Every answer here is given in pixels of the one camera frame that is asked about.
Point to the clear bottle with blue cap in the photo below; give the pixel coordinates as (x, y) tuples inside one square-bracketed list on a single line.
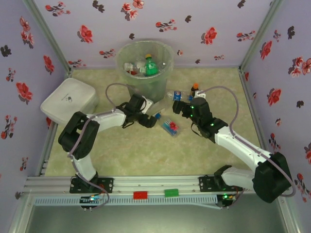
[(158, 116)]

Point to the clear bottle blue red label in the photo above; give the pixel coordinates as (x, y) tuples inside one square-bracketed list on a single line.
[(171, 127)]

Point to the bottle with red label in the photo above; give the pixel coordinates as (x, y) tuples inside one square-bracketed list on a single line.
[(133, 72)]

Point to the green bottle with yellow cap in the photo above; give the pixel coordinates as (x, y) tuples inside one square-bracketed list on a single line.
[(151, 66)]

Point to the clear bottle with white cap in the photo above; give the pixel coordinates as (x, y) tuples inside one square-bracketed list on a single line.
[(163, 65)]

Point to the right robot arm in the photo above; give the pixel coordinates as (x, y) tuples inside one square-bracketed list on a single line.
[(240, 145)]

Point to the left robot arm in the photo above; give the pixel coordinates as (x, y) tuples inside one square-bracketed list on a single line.
[(109, 119)]

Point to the grey waste bin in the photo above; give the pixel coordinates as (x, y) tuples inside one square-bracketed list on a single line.
[(148, 89)]

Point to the clear Pepsi bottle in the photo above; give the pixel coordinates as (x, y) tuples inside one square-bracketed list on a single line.
[(177, 95)]

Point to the large clear plastic bottle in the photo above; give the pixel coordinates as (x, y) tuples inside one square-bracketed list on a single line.
[(159, 106)]

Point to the brown bottle with orange cap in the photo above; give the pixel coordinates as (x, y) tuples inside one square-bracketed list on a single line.
[(194, 88)]

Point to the white plastic lid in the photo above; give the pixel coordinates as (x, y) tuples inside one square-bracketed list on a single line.
[(69, 99)]

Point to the red block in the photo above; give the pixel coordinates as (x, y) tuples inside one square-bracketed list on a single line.
[(140, 195)]

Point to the green block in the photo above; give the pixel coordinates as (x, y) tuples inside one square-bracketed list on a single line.
[(171, 193)]

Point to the grey metal panel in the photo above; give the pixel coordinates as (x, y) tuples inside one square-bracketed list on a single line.
[(155, 219)]

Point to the aluminium side frame rail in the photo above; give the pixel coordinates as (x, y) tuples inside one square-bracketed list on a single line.
[(252, 109), (52, 136)]

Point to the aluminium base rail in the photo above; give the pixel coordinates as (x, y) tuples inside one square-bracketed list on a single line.
[(155, 183)]

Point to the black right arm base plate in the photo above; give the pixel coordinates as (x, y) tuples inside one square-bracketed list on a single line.
[(206, 183)]

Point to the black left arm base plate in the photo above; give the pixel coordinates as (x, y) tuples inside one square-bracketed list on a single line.
[(105, 184)]

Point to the aluminium frame post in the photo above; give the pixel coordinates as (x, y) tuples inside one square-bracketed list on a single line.
[(47, 34), (261, 34)]

